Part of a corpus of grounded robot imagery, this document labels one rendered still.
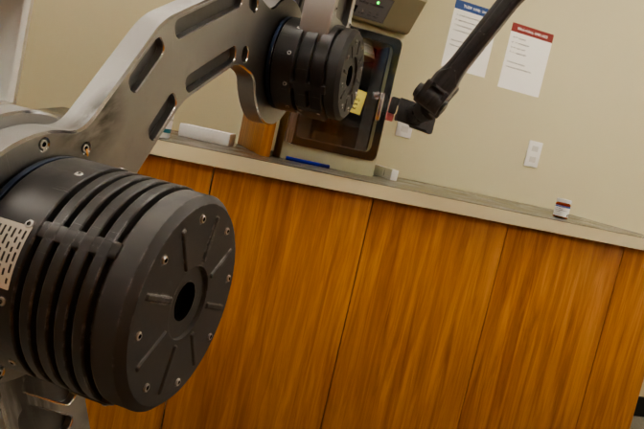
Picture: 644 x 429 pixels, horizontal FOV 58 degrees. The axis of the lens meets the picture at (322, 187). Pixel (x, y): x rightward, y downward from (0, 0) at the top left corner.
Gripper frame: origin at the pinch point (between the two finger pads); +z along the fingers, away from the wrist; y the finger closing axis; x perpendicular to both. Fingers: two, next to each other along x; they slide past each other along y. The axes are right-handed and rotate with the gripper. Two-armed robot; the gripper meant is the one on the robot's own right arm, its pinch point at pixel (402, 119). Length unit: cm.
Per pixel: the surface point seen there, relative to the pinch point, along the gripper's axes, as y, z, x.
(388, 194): 0.6, -7.1, 23.4
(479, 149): -60, 66, -15
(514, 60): -62, 60, -55
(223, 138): 47, 23, 18
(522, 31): -61, 58, -68
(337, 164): 10.0, 21.4, 15.6
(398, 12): 7.9, 7.4, -32.8
